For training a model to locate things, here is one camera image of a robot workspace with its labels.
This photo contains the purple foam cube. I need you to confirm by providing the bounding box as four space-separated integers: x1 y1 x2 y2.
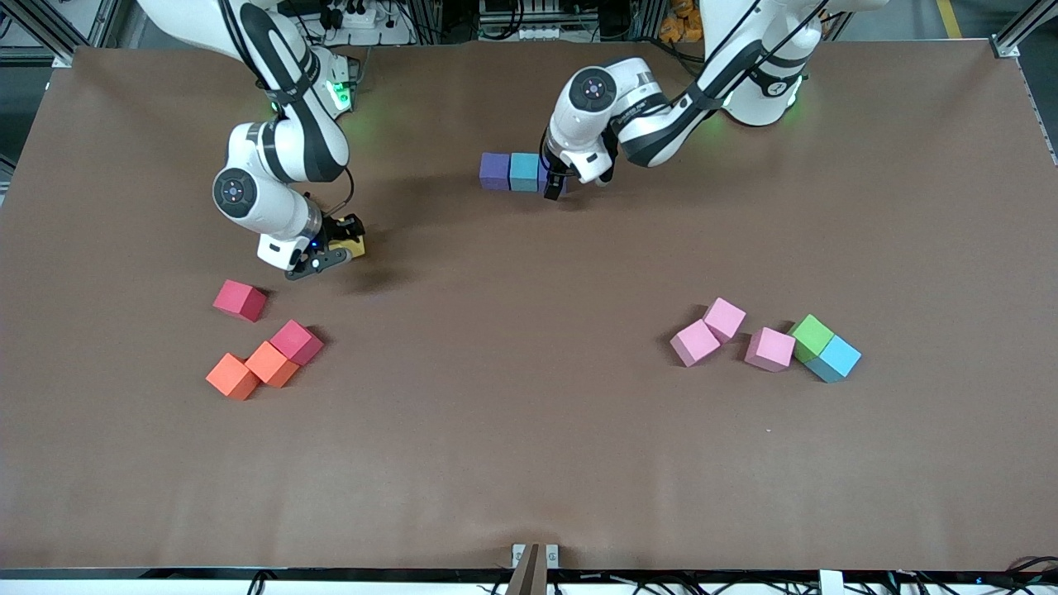
537 155 571 196
479 151 512 192

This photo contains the white power strip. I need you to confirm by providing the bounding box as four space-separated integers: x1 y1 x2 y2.
318 0 414 46

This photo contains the silver metal bracket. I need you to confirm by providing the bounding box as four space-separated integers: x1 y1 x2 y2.
511 543 560 571

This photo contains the aluminium frame profile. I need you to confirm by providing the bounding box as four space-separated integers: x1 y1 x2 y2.
17 0 125 69
988 0 1058 60

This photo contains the crimson foam cube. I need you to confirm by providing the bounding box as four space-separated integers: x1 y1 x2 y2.
212 279 269 323
269 319 325 367

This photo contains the large paper table cover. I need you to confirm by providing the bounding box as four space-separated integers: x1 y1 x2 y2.
0 40 1058 573

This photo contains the orange foam cube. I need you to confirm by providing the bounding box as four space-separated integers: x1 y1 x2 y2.
245 340 301 389
205 352 260 402

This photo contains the light blue foam cube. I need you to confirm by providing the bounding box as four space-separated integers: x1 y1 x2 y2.
806 334 862 383
509 152 541 193

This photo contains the bag of orange items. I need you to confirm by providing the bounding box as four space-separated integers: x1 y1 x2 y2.
659 0 705 44

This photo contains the white electronics unit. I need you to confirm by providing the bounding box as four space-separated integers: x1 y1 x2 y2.
478 0 565 42

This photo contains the pink foam cube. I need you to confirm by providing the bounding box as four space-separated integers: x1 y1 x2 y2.
670 318 722 368
703 297 747 345
744 326 797 374

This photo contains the green foam cube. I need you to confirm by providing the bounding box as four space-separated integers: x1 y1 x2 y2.
787 313 836 364

